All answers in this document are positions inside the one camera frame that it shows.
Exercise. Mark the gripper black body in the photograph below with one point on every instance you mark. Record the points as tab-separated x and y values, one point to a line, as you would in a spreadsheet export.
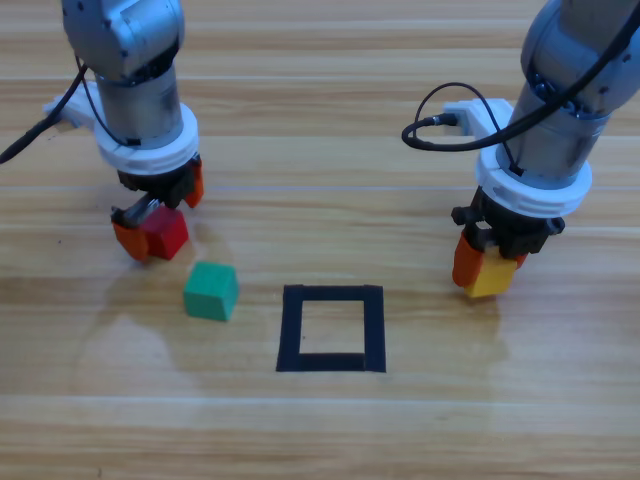
520	237
160	187

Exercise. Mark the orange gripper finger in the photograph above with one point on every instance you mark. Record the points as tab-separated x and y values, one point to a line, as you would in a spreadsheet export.
196	190
467	265
131	242
521	260

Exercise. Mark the yellow cube block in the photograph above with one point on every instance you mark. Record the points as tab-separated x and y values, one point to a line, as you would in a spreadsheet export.
492	280

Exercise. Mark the red cube block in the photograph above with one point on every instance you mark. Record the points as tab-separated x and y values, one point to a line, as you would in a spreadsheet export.
167	235

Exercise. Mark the green cube block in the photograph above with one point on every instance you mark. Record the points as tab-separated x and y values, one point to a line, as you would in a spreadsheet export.
210	295

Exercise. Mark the black tape square outline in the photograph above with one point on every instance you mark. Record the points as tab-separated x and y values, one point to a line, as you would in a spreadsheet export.
290	330

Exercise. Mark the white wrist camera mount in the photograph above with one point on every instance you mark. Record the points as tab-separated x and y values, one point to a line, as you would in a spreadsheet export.
150	160
535	200

